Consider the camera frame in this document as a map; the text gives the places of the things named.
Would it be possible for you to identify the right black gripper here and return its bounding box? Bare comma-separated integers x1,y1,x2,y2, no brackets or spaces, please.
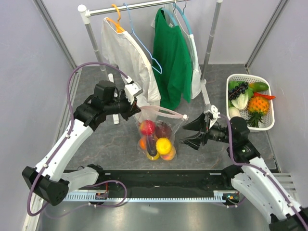
179,111,234,151

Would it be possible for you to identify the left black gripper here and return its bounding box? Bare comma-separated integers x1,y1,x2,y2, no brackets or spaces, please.
104,90,141,121

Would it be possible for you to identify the red apple toy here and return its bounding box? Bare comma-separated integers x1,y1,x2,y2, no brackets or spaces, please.
140,120,156,136

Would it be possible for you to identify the dark red mangosteen toy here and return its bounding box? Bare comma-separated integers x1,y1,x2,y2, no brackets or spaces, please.
155,122,172,139

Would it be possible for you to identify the yellow pear toy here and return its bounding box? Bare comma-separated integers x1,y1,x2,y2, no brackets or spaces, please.
155,138,173,155

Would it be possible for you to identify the yellow-orange mango toy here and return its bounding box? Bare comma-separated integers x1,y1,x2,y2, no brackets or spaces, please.
160,147,176,161

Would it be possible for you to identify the clear pink-dotted zip bag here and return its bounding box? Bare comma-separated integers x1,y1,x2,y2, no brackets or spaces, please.
135,105,189,161

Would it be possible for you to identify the orange toy fruit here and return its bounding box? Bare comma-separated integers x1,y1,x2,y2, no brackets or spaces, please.
138,136,147,150

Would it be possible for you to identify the purple eggplant toy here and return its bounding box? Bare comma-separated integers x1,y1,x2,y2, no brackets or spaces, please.
146,134,157,156

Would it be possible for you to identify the yellow squash toy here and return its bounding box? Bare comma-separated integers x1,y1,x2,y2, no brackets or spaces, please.
146,153,160,161

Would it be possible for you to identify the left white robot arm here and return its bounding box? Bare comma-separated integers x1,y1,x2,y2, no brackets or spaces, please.
22,80,142,206

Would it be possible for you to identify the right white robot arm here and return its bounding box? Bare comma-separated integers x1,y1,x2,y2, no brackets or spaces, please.
180,113,308,231

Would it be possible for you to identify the black grapes toy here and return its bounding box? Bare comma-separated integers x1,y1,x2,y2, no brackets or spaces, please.
228,81,249,101

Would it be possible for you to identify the white-green cabbage toy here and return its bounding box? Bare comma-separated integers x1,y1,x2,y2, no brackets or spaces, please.
231,93,249,111

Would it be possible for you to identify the white t-shirt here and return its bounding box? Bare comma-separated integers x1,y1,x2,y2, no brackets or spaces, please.
101,18,161,107

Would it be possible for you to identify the white fruit basket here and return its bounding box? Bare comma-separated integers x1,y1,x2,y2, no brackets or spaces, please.
226,74,275,132

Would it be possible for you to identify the green t-shirt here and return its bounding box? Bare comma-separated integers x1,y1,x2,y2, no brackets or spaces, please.
153,8,193,110

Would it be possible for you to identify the orange spiky kiwano toy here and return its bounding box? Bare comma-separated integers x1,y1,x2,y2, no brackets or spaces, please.
247,96,270,128

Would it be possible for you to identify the red chili pepper toy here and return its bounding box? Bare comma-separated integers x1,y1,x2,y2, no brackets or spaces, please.
254,92,276,100

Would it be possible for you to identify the orange hanger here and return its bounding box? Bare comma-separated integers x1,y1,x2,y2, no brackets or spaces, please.
106,4,125,33

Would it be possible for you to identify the teal padded hanger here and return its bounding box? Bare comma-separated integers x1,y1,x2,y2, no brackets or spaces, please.
163,3,193,36

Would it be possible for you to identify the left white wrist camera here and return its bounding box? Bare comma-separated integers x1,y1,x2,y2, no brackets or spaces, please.
124,76,143,104

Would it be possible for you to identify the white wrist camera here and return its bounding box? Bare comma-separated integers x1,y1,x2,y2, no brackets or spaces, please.
124,76,143,104
204,104,220,120

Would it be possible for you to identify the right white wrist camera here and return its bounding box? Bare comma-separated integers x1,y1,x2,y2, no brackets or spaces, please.
204,104,220,120

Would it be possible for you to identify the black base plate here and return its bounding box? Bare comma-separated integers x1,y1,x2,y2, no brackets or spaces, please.
63,168,241,199

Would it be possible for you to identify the light blue wire hanger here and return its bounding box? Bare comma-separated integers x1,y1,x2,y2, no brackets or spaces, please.
123,1,163,75

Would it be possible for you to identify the slotted cable duct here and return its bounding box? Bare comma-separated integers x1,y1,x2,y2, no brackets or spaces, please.
64,190,240,203

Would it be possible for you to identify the left aluminium frame post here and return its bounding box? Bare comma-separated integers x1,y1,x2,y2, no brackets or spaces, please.
33,0,77,69

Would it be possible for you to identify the aluminium frame post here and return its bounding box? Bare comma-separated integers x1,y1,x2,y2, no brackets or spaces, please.
244,0,289,73
33,0,77,69

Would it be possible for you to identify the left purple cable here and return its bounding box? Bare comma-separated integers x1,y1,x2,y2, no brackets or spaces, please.
26,62,130,219

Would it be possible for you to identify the right aluminium frame post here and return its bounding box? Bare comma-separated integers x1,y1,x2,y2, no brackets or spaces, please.
244,0,289,73

